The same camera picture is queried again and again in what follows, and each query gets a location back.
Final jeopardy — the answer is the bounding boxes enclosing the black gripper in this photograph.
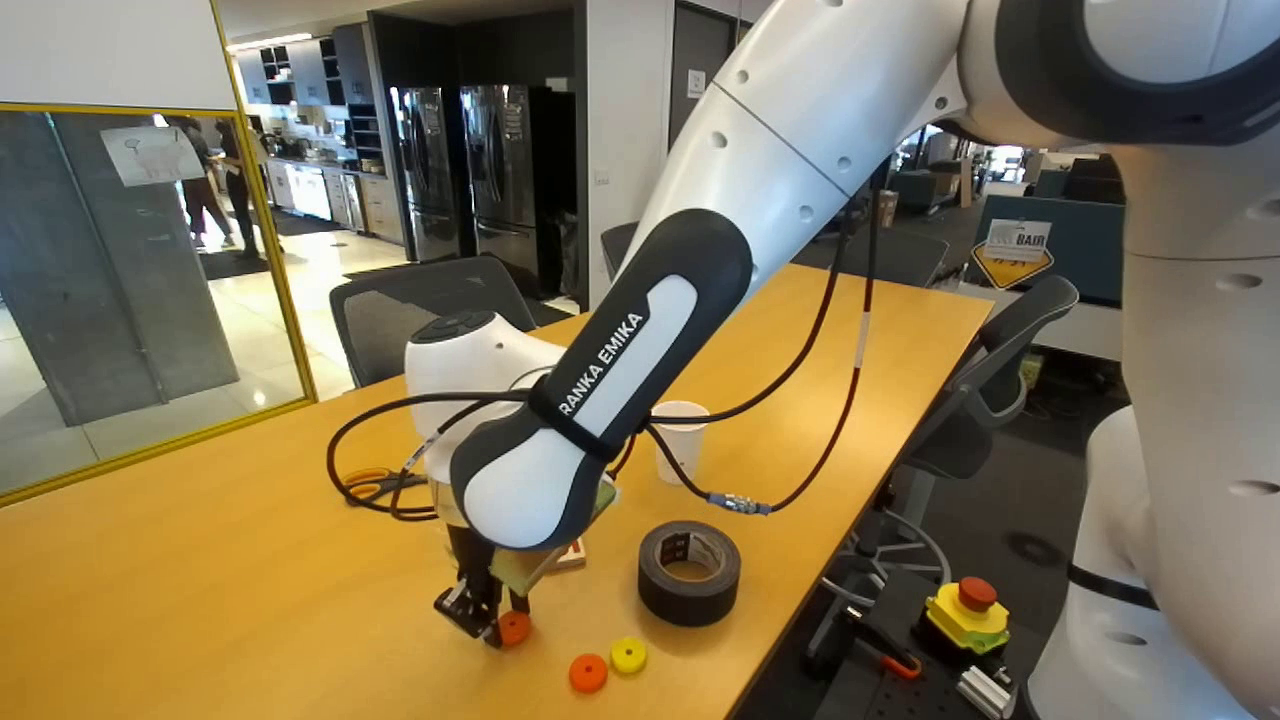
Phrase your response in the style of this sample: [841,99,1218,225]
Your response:
[433,528,534,648]

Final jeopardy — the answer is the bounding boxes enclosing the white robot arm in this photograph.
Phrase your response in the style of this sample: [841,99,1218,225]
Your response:
[446,0,1280,704]

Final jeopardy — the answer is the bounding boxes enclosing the orange disc beside yellow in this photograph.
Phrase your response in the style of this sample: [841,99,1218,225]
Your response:
[570,653,610,696]

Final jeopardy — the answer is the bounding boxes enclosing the wooden number peg board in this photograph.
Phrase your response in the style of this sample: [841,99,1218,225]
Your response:
[558,536,590,569]

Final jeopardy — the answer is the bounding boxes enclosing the white paper cup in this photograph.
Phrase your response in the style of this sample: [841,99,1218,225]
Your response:
[652,399,709,484]

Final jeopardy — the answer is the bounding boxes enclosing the grey office chair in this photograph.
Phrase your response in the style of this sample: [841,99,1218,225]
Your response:
[330,256,537,385]

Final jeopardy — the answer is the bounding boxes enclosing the yellow red emergency stop button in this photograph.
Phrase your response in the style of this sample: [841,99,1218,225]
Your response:
[925,577,1014,655]

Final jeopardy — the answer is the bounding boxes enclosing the dark chair at right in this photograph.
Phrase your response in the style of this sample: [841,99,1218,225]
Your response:
[912,277,1079,478]

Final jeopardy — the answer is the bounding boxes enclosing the orange handled scissors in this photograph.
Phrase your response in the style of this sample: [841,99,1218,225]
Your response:
[345,468,429,506]

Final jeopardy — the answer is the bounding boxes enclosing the black duct tape roll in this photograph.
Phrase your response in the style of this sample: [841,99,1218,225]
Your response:
[635,521,742,629]

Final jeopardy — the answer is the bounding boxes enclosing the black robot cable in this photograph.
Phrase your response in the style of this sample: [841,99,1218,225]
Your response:
[323,155,895,523]

